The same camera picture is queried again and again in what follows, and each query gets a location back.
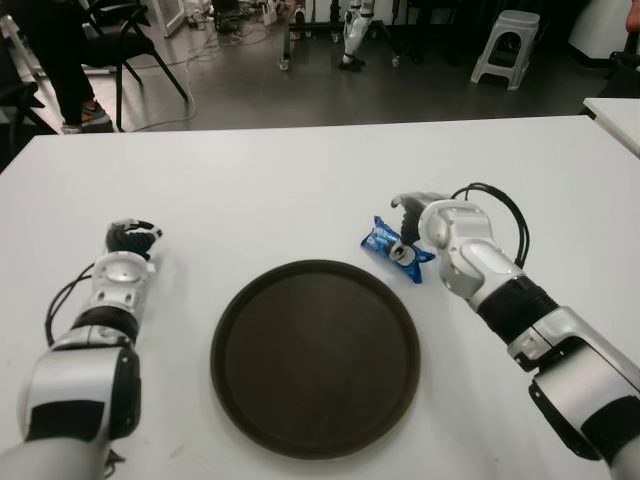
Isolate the white framed glass panel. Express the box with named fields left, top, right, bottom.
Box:
left=158, top=0, right=194, bottom=37

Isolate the white floor cable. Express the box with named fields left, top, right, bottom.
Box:
left=119, top=29, right=221, bottom=134

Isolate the black folding chair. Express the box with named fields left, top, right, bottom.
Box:
left=79, top=0, right=190, bottom=132

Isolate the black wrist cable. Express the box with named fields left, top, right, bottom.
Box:
left=449, top=182, right=531, bottom=267
left=43, top=262, right=96, bottom=347

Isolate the black chair armrest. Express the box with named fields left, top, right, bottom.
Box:
left=0, top=82, right=46, bottom=151

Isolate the white side table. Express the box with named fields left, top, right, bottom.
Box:
left=582, top=97, right=640, bottom=157

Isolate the round dark brown tray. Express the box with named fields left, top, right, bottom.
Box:
left=209, top=258, right=420, bottom=457

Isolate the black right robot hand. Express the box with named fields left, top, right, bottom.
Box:
left=389, top=191, right=451, bottom=259

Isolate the grey plastic stool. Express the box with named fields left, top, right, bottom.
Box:
left=469, top=9, right=541, bottom=91

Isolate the person in black trousers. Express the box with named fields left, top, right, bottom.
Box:
left=19, top=0, right=114, bottom=135

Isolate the white humanoid robot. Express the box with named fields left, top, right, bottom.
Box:
left=338, top=0, right=376, bottom=72

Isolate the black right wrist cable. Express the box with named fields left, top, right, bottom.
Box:
left=449, top=182, right=531, bottom=267

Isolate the blue Oreo packet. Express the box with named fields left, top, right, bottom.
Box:
left=359, top=215, right=436, bottom=285

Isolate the black left elbow cable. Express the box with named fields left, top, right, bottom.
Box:
left=101, top=447, right=126, bottom=480

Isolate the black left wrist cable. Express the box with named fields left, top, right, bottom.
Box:
left=43, top=262, right=96, bottom=347

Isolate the black office chair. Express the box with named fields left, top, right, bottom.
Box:
left=597, top=49, right=640, bottom=99

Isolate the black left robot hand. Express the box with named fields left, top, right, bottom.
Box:
left=104, top=218, right=165, bottom=262

